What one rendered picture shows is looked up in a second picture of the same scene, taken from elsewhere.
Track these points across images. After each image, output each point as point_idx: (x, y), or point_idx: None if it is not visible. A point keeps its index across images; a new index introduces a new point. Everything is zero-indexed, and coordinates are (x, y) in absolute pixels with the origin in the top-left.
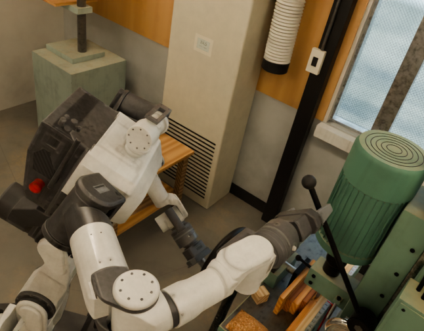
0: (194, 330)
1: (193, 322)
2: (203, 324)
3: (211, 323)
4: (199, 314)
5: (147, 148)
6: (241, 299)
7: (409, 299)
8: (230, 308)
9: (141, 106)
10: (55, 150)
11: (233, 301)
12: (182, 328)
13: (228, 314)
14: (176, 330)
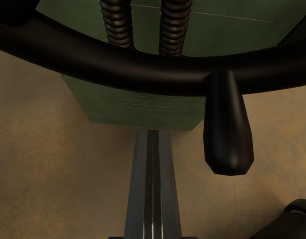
0: (91, 204)
1: (80, 215)
2: (74, 200)
3: (66, 192)
4: (64, 216)
5: None
6: None
7: None
8: (27, 186)
9: None
10: None
11: (9, 190)
12: (98, 219)
13: (38, 181)
14: (106, 225)
